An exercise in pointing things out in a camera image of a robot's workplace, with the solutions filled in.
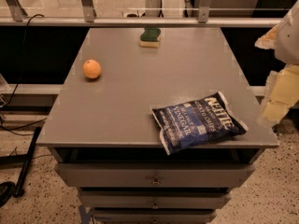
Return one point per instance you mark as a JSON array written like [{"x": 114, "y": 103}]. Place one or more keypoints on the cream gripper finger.
[
  {"x": 267, "y": 41},
  {"x": 280, "y": 94}
]

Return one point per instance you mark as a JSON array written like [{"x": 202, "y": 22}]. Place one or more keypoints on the green and yellow sponge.
[{"x": 150, "y": 38}]

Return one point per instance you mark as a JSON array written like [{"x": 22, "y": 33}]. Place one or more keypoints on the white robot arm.
[{"x": 287, "y": 40}]

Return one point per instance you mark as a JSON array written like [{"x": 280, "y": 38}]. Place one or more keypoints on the blue Kettle chips bag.
[{"x": 196, "y": 123}]

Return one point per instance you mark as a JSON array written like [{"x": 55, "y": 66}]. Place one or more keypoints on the orange fruit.
[{"x": 91, "y": 69}]

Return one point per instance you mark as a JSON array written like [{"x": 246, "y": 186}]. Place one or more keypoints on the grey drawer cabinet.
[{"x": 155, "y": 136}]

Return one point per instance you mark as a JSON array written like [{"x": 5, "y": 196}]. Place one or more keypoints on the bottom grey drawer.
[{"x": 153, "y": 216}]

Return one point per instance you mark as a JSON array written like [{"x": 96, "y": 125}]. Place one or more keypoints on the grey drawer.
[
  {"x": 154, "y": 199},
  {"x": 153, "y": 216},
  {"x": 154, "y": 175}
]

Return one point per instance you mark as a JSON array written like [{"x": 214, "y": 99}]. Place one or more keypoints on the middle grey drawer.
[{"x": 154, "y": 199}]

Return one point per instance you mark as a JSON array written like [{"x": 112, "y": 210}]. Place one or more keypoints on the top grey drawer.
[{"x": 154, "y": 175}]

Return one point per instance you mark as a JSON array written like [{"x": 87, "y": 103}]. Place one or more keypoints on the black stand leg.
[{"x": 9, "y": 189}]

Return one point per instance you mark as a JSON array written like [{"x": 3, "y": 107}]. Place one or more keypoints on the metal railing frame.
[{"x": 139, "y": 13}]

